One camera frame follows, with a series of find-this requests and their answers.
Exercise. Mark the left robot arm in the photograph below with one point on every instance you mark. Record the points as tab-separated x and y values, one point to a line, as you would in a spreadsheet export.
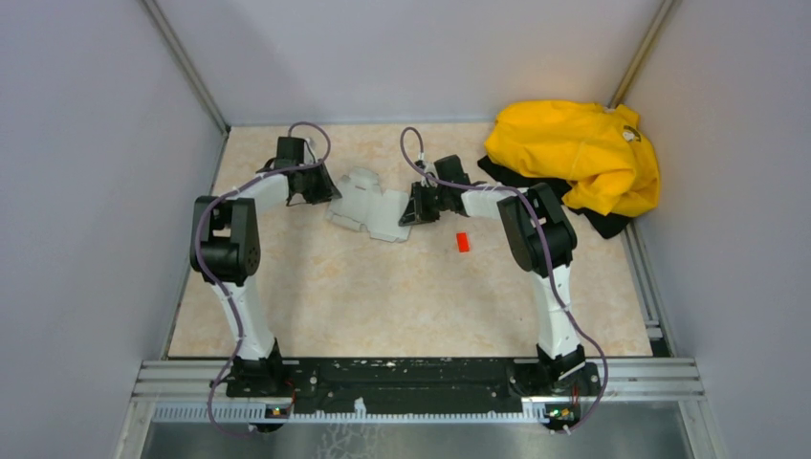
225	246

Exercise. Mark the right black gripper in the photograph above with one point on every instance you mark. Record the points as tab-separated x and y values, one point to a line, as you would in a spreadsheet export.
416	210

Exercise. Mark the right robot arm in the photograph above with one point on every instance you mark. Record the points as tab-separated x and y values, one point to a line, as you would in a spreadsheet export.
541	241

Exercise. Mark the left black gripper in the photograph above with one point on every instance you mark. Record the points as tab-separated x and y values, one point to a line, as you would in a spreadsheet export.
326	191

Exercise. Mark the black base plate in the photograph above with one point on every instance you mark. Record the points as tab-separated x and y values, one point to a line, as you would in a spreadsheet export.
413	386

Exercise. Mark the small red block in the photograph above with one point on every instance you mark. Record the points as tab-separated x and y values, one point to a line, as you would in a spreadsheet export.
463	242

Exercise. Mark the black garment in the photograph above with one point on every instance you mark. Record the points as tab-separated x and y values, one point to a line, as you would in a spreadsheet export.
607	226

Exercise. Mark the yellow garment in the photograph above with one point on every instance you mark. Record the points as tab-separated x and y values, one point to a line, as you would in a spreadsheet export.
601	152

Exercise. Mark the white cardboard box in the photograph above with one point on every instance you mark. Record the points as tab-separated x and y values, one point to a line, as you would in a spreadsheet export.
365	206

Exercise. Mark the aluminium frame rail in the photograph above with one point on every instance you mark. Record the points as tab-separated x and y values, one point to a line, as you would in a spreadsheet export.
184	391

